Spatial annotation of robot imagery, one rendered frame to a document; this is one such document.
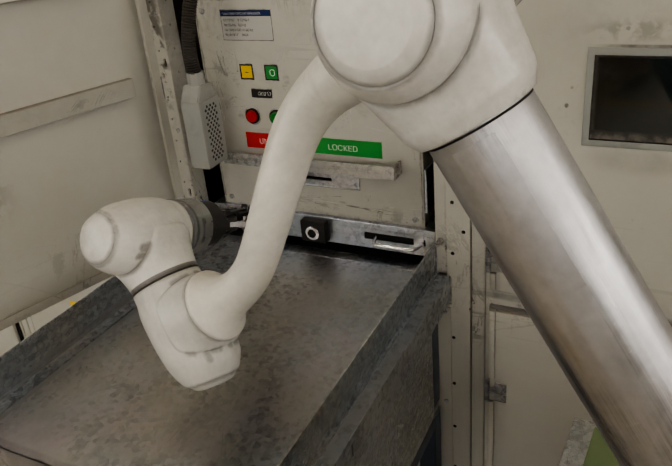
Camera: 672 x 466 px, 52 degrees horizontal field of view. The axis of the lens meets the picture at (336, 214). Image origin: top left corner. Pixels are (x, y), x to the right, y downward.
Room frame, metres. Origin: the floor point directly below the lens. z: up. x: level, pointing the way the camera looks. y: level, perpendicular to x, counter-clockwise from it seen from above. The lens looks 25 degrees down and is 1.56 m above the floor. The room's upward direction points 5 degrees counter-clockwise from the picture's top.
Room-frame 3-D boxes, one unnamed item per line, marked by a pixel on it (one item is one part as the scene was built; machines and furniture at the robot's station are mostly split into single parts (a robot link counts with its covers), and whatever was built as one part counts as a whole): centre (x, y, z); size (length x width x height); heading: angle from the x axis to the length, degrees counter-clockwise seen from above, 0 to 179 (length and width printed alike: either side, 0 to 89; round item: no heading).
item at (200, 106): (1.39, 0.26, 1.14); 0.08 x 0.05 x 0.17; 152
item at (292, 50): (1.36, 0.04, 1.15); 0.48 x 0.01 x 0.48; 62
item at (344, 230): (1.37, 0.03, 0.89); 0.54 x 0.05 x 0.06; 62
